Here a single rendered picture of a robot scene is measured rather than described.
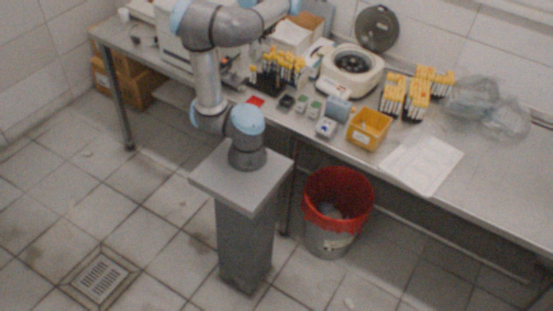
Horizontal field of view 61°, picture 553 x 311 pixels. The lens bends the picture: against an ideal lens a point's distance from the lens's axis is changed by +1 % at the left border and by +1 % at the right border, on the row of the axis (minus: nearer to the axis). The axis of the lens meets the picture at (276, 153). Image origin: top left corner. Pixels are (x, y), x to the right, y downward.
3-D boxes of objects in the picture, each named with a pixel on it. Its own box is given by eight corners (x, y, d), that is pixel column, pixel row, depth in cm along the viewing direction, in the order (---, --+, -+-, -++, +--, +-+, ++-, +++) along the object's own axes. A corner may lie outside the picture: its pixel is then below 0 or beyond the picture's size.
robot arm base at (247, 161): (248, 178, 170) (248, 160, 163) (219, 157, 176) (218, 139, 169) (275, 156, 178) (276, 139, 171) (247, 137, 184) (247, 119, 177)
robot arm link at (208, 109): (226, 144, 168) (210, 21, 124) (190, 132, 171) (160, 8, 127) (240, 121, 175) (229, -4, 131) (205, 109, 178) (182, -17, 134)
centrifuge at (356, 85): (307, 85, 215) (309, 63, 205) (344, 58, 230) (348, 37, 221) (349, 110, 205) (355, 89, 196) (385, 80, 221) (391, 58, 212)
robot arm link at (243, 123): (256, 155, 165) (257, 127, 155) (222, 144, 168) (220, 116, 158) (268, 133, 173) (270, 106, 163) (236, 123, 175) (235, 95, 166)
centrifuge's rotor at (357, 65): (327, 71, 213) (329, 59, 208) (346, 58, 222) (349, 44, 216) (355, 87, 207) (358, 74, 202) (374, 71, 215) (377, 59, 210)
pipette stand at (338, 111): (322, 118, 200) (325, 101, 193) (328, 109, 204) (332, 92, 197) (342, 127, 197) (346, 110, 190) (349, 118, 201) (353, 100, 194)
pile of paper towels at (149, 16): (123, 12, 246) (122, 4, 242) (137, 4, 252) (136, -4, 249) (160, 29, 238) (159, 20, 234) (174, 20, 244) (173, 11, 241)
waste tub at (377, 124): (344, 139, 192) (348, 122, 185) (359, 122, 200) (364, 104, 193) (373, 154, 188) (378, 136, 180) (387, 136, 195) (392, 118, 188)
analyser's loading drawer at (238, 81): (202, 73, 213) (202, 64, 209) (211, 66, 217) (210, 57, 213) (239, 90, 206) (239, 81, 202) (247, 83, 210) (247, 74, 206)
